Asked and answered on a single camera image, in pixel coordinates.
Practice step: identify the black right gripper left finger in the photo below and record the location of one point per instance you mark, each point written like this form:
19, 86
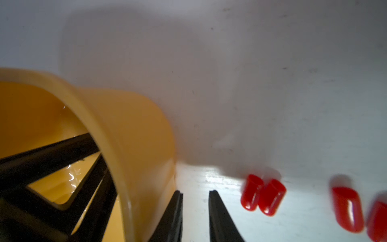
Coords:
169, 229

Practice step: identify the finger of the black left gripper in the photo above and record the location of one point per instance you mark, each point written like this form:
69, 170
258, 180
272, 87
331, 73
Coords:
28, 216

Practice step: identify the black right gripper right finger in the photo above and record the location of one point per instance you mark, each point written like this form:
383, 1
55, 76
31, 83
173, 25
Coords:
222, 227

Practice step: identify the red sleeve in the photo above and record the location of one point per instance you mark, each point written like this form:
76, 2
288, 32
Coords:
271, 197
348, 209
377, 222
251, 192

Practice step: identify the yellow plastic storage tray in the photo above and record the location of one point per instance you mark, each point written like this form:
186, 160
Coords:
135, 139

